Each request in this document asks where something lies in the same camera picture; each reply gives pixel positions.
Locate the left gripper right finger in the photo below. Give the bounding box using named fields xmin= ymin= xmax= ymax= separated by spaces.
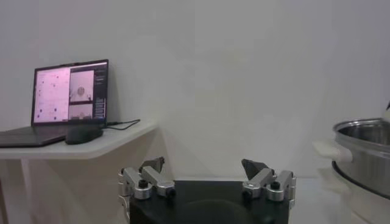
xmin=241 ymin=158 xmax=297 ymax=202

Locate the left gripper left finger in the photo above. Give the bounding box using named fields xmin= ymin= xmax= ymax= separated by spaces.
xmin=118 ymin=156 xmax=176 ymax=200

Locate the white side table with mouse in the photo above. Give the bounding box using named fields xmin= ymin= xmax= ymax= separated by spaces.
xmin=0 ymin=120 xmax=158 ymax=224

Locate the cream electric cooking pot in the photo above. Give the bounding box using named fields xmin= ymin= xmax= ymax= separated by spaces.
xmin=312 ymin=139 xmax=390 ymax=224

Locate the black computer mouse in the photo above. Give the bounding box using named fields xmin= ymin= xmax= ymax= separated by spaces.
xmin=65 ymin=124 xmax=104 ymax=145

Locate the black laptop with lit screen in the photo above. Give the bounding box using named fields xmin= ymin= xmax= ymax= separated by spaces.
xmin=0 ymin=59 xmax=110 ymax=149

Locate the black laptop charging cable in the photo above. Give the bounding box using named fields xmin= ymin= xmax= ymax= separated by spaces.
xmin=102 ymin=119 xmax=141 ymax=131

